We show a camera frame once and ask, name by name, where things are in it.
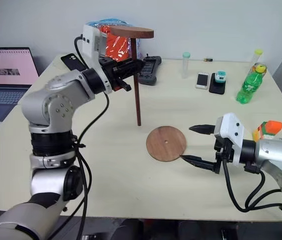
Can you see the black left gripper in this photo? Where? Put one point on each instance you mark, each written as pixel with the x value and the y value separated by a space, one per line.
pixel 108 71

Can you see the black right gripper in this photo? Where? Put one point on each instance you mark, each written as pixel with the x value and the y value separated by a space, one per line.
pixel 224 152

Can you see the wooden pole with round cap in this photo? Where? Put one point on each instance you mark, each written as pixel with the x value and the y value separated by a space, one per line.
pixel 137 100

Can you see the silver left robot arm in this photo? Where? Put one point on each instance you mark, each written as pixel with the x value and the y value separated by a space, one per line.
pixel 56 100

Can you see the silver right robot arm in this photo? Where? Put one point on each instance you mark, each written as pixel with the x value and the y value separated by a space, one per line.
pixel 278 155

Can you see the round wooden base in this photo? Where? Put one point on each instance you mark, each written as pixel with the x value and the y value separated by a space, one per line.
pixel 166 144

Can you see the grey black handheld controller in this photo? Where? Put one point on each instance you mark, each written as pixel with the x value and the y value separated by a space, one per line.
pixel 149 71

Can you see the orange packet in clear bag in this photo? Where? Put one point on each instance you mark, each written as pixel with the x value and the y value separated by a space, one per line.
pixel 115 47

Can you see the clear tube with green cap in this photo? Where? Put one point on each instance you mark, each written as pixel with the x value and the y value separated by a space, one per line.
pixel 186 65

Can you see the white smartphone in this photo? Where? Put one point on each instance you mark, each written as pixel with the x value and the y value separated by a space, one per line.
pixel 202 80

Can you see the orange yellow toy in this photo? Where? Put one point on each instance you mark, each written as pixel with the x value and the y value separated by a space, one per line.
pixel 271 128

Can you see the teal white small device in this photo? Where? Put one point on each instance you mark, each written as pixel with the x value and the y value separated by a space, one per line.
pixel 221 76

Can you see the green plastic bottle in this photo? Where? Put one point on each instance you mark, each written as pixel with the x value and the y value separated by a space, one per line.
pixel 249 87

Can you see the small black yellow battery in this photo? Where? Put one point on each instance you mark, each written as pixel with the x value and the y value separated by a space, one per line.
pixel 208 59

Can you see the clear tube with yellow cap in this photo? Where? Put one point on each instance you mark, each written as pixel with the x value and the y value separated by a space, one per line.
pixel 256 58

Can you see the open laptop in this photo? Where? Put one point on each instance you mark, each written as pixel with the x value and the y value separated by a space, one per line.
pixel 8 70

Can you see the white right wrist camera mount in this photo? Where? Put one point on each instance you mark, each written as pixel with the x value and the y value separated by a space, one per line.
pixel 233 130

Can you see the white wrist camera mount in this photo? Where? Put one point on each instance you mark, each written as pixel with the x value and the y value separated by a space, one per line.
pixel 90 37
pixel 233 130

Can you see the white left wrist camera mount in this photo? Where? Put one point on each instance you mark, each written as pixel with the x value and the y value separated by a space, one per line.
pixel 90 37

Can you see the black smartphone with camera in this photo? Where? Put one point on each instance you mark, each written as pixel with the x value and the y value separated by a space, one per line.
pixel 72 62

